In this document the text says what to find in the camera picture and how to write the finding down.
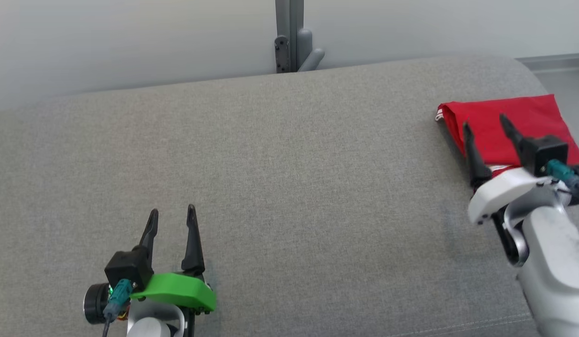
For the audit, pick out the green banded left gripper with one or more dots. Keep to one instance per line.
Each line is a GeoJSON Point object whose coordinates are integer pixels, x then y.
{"type": "Point", "coordinates": [177, 290]}

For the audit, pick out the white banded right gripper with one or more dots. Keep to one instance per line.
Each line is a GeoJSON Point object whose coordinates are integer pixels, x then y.
{"type": "Point", "coordinates": [500, 192]}

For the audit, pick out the red basketball jersey number 23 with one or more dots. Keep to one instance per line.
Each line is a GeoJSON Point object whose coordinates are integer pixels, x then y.
{"type": "Point", "coordinates": [486, 121]}

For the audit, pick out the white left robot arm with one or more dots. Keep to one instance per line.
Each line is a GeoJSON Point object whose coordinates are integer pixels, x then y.
{"type": "Point", "coordinates": [149, 328]}

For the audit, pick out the black round left wrist cap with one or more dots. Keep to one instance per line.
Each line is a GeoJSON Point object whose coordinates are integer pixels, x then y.
{"type": "Point", "coordinates": [95, 304]}

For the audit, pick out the grey metal door hinge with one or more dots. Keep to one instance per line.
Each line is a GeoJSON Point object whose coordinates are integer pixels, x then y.
{"type": "Point", "coordinates": [282, 54]}

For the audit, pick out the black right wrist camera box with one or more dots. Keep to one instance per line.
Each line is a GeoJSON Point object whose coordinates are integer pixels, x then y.
{"type": "Point", "coordinates": [545, 150]}

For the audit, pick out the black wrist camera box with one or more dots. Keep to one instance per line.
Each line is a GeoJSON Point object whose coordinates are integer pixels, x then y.
{"type": "Point", "coordinates": [545, 150]}
{"type": "Point", "coordinates": [128, 267]}

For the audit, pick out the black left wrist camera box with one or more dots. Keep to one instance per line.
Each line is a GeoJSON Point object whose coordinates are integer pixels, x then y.
{"type": "Point", "coordinates": [128, 267]}

